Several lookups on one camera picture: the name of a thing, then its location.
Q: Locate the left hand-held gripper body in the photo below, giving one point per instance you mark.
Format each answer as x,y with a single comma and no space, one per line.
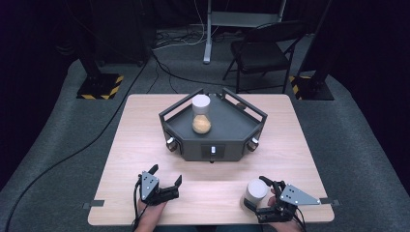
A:
150,187

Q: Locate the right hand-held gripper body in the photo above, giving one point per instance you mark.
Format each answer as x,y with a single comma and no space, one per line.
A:
296,196

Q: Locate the glass jar with white lid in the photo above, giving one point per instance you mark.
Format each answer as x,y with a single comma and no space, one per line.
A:
256,190
201,124

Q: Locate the black hexagonal tray device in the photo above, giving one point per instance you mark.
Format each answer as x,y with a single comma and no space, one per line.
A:
225,125

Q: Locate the person's right hand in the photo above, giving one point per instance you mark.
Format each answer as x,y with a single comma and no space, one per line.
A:
272,200

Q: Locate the person's left hand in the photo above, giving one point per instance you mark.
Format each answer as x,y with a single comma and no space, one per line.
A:
150,216

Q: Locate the metal hook with white cap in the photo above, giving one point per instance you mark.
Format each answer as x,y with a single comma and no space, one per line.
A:
171,144
213,150
253,144

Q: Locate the brown round table grommet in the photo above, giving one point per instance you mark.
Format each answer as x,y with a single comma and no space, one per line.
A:
241,105

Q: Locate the black stand with striped base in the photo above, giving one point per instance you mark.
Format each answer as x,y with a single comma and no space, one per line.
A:
100,87
311,88

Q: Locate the black folding chair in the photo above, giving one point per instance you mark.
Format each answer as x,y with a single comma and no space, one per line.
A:
261,54

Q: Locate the black equipment cabinet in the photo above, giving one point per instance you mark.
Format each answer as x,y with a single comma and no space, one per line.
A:
122,32

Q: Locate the grey table edge bracket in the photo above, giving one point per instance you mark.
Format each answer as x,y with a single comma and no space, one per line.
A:
95,203
330,202

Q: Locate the white metal desk frame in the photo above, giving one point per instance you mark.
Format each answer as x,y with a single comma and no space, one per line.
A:
245,18

